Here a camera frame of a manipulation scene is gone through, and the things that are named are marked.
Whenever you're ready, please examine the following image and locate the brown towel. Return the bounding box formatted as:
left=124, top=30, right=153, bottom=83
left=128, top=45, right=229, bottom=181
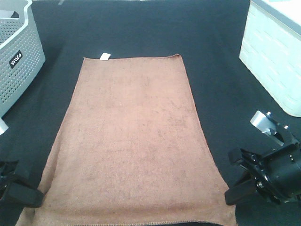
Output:
left=17, top=54, right=237, bottom=226

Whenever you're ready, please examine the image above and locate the black table cloth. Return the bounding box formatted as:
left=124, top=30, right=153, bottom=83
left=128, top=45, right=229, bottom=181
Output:
left=0, top=0, right=301, bottom=226

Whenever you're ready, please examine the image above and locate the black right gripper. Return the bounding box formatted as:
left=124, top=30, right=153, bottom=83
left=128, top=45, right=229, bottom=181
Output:
left=224, top=143, right=301, bottom=206

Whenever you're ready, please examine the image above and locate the silver camera on right wrist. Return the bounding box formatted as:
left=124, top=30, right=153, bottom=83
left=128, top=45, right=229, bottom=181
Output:
left=249, top=110, right=294, bottom=146

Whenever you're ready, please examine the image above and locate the grey perforated plastic basket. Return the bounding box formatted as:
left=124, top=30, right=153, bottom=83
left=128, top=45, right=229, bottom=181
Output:
left=0, top=0, right=45, bottom=116

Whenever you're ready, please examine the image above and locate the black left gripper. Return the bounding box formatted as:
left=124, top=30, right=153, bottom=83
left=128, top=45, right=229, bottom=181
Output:
left=0, top=161, right=44, bottom=208

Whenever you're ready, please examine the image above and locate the light green plastic basket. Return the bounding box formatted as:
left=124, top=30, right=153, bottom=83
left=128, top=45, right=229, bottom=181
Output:
left=239, top=0, right=301, bottom=117

